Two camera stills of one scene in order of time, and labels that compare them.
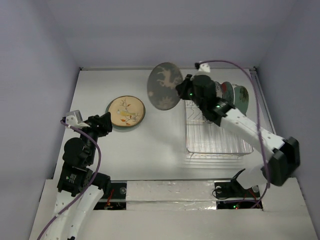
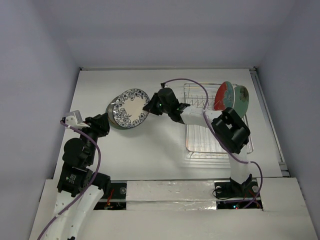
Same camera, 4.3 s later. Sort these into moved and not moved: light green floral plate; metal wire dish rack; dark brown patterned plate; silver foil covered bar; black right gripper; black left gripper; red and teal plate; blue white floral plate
Moved: blue white floral plate; black right gripper; dark brown patterned plate
Not moved: silver foil covered bar; metal wire dish rack; black left gripper; light green floral plate; red and teal plate
